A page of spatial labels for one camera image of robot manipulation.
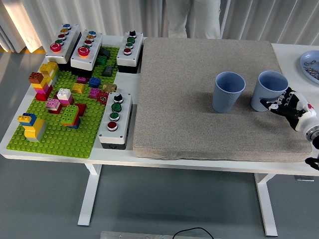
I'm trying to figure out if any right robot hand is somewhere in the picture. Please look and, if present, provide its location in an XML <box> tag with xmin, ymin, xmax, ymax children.
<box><xmin>260</xmin><ymin>86</ymin><xmax>315</xmax><ymax>132</ymax></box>

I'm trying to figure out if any blue ribbed cup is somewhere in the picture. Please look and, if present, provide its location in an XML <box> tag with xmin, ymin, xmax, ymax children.
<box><xmin>212</xmin><ymin>71</ymin><xmax>246</xmax><ymax>114</ymax></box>
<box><xmin>250</xmin><ymin>70</ymin><xmax>289</xmax><ymax>112</ymax></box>

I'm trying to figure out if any blue plate with metal nuts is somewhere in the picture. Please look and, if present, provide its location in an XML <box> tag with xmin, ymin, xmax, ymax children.
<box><xmin>300</xmin><ymin>50</ymin><xmax>319</xmax><ymax>85</ymax></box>

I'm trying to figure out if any white table leg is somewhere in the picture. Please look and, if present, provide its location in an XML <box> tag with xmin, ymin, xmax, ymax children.
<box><xmin>77</xmin><ymin>163</ymin><xmax>102</xmax><ymax>227</ymax></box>
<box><xmin>254</xmin><ymin>173</ymin><xmax>279</xmax><ymax>237</ymax></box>

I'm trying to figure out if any grey-brown mat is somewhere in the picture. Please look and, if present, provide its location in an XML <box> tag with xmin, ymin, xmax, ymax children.
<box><xmin>132</xmin><ymin>37</ymin><xmax>313</xmax><ymax>163</ymax></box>

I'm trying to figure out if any person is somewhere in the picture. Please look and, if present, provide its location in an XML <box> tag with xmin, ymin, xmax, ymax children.
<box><xmin>165</xmin><ymin>0</ymin><xmax>221</xmax><ymax>39</ymax></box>

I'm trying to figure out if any four-button control box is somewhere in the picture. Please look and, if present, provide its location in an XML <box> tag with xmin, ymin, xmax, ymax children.
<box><xmin>98</xmin><ymin>92</ymin><xmax>134</xmax><ymax>150</ymax></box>
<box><xmin>116</xmin><ymin>30</ymin><xmax>145</xmax><ymax>74</ymax></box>

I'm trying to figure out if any brass pipe fitting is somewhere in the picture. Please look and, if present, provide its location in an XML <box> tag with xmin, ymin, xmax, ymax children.
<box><xmin>102</xmin><ymin>83</ymin><xmax>118</xmax><ymax>93</ymax></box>

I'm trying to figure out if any red valve handwheel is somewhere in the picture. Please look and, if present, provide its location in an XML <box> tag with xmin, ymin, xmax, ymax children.
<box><xmin>97</xmin><ymin>91</ymin><xmax>110</xmax><ymax>105</ymax></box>

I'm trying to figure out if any white curtain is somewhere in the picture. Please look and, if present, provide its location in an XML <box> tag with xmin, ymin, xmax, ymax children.
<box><xmin>0</xmin><ymin>0</ymin><xmax>319</xmax><ymax>53</ymax></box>

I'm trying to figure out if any dark grey cylinder part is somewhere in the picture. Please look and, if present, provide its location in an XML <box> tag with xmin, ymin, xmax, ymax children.
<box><xmin>99</xmin><ymin>47</ymin><xmax>112</xmax><ymax>60</ymax></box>

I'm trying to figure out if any five-button control box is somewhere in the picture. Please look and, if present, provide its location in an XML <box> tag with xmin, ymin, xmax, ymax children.
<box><xmin>45</xmin><ymin>23</ymin><xmax>82</xmax><ymax>72</ymax></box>
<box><xmin>70</xmin><ymin>29</ymin><xmax>104</xmax><ymax>78</ymax></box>

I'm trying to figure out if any green brick stack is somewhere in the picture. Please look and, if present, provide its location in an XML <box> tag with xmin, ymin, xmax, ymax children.
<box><xmin>60</xmin><ymin>104</ymin><xmax>82</xmax><ymax>129</ymax></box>

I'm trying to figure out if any green brick baseplate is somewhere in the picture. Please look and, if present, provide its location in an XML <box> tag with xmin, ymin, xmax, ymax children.
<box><xmin>6</xmin><ymin>46</ymin><xmax>120</xmax><ymax>159</ymax></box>

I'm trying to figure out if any pink white red brick stack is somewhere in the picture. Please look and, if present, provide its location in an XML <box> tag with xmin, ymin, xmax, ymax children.
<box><xmin>45</xmin><ymin>98</ymin><xmax>63</xmax><ymax>115</ymax></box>

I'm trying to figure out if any yellow white brick tower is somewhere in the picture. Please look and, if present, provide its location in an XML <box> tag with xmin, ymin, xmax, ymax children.
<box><xmin>39</xmin><ymin>61</ymin><xmax>60</xmax><ymax>87</ymax></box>

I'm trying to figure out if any brown yellow red brick tower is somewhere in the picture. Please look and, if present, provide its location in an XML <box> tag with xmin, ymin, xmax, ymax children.
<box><xmin>28</xmin><ymin>71</ymin><xmax>53</xmax><ymax>102</ymax></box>

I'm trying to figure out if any blue yellow grey brick stack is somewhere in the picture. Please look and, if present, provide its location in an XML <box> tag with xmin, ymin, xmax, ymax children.
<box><xmin>17</xmin><ymin>113</ymin><xmax>47</xmax><ymax>143</ymax></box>

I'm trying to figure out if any black cable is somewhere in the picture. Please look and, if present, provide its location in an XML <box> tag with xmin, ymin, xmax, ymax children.
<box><xmin>172</xmin><ymin>227</ymin><xmax>215</xmax><ymax>239</ymax></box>

